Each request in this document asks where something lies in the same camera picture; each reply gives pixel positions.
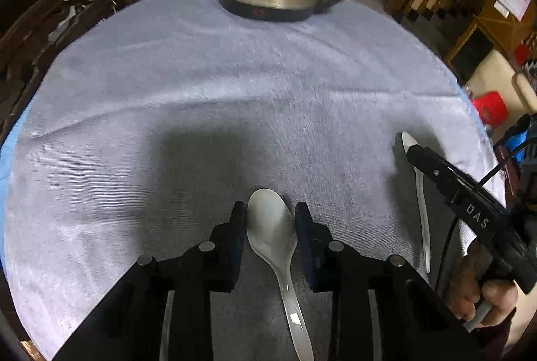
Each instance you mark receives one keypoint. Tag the grey towel table cover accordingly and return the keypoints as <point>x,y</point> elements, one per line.
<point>147,129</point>

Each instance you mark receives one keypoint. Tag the dark carved wooden sideboard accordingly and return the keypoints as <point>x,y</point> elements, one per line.
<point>33,33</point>

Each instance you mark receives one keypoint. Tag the person's right hand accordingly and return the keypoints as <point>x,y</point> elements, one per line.
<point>465,290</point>

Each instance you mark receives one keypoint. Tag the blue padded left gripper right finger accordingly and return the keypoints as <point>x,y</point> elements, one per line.
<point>314,240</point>

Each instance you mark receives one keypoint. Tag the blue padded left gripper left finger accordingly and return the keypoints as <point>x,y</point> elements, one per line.
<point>226,256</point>

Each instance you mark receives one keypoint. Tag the red plastic child chair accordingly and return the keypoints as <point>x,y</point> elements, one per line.
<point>491,109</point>

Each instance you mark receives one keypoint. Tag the white plastic spoon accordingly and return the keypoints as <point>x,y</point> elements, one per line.
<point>272,236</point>
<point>409,141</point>

